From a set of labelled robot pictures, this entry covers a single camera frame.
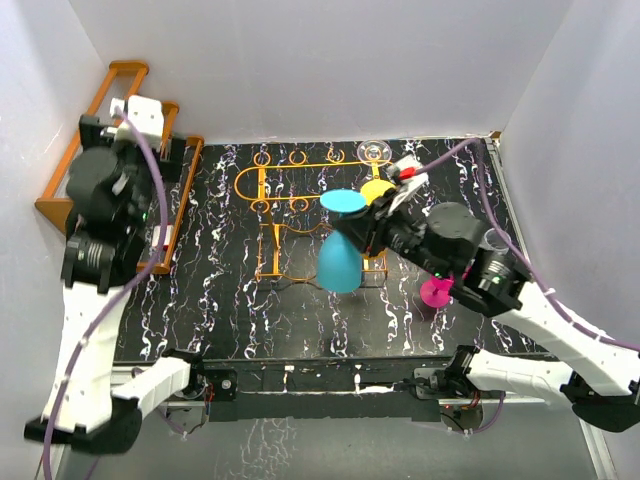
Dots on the yellow plastic wine glass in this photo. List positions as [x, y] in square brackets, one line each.
[374, 188]

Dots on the black base rail with electronics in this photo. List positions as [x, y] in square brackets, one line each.
[409, 387]

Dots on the small white red box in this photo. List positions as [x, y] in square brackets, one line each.
[162, 241]

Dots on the clear wine glass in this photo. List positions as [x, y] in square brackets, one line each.
[375, 154]
[493, 241]

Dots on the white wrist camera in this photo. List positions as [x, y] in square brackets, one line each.
[404, 174]
[145, 114]

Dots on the blue plastic wine glass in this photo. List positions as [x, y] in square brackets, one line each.
[339, 263]

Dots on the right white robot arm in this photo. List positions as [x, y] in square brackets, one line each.
[597, 378]

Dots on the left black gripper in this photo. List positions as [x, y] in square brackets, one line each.
[97, 135]

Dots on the gold wire wine glass rack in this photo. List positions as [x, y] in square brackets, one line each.
[283, 186]

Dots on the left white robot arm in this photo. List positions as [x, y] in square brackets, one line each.
[83, 410]

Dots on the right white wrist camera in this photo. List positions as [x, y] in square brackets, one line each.
[404, 174]

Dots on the orange wooden shelf rack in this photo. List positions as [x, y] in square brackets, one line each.
[109, 241]

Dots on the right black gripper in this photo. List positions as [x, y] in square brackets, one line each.
[370, 236]

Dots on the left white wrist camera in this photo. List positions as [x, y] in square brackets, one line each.
[145, 114]

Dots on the magenta plastic wine glass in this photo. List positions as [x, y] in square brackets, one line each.
[435, 292]

